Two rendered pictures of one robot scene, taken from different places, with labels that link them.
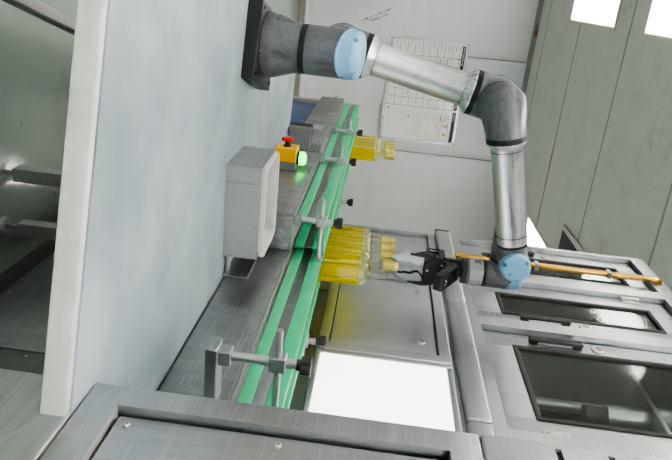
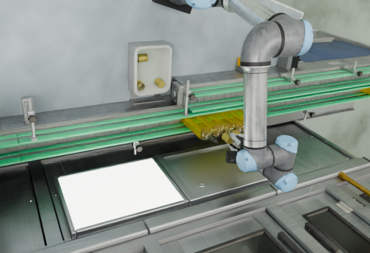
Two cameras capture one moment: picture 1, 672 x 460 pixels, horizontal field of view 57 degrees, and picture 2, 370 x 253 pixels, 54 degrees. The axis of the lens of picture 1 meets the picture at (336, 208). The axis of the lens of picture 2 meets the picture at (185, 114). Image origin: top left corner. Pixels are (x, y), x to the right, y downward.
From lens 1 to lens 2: 141 cm
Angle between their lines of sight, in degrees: 53
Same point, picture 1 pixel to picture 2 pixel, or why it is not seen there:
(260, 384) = (56, 131)
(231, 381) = (45, 123)
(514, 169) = (248, 85)
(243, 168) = (131, 45)
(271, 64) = not seen: outside the picture
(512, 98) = (256, 31)
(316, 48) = not seen: outside the picture
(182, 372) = (44, 114)
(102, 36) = not seen: outside the picture
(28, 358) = not seen: hidden behind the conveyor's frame
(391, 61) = (235, 1)
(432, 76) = (250, 14)
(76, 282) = not seen: outside the picture
